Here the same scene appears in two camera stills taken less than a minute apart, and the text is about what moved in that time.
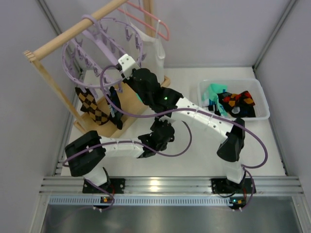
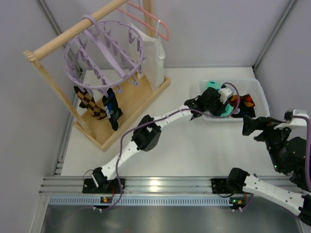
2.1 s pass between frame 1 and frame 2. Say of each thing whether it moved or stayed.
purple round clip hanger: stayed
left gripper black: moved
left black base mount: stayed
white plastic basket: stayed
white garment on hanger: stayed
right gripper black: moved
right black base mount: stayed
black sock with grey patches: stayed
